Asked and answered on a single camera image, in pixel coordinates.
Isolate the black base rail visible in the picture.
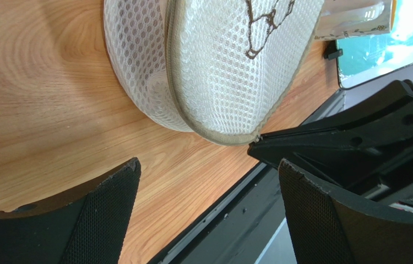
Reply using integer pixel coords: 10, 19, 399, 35
150, 162, 296, 263

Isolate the small black clip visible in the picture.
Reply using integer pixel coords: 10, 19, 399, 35
323, 40, 343, 61

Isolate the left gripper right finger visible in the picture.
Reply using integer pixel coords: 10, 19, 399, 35
278, 159, 413, 263

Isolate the beige mesh laundry bag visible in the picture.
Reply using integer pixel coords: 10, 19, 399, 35
103, 0, 324, 146

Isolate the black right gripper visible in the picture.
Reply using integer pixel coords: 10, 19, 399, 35
248, 80, 413, 207

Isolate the white board with black edge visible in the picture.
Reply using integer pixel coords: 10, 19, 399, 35
338, 53, 413, 90

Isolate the white mug with yellow interior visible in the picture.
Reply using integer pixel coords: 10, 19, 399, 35
314, 0, 397, 41

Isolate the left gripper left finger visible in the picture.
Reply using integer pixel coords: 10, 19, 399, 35
0, 158, 141, 263

